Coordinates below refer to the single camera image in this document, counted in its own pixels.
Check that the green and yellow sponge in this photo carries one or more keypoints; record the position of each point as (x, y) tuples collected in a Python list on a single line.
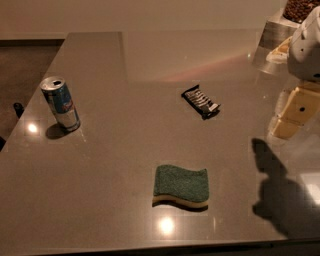
[(180, 186)]

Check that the black chair part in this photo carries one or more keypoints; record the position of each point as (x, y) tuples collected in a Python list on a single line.
[(19, 109)]

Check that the blue silver energy drink can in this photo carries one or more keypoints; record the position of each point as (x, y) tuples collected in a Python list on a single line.
[(58, 97)]

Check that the steel bin with brown contents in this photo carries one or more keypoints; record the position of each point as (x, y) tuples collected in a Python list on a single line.
[(279, 27)]

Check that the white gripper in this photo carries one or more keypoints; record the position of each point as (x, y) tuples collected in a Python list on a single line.
[(306, 50)]

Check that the black rxbar chocolate wrapper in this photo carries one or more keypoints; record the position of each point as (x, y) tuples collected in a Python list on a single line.
[(200, 102)]

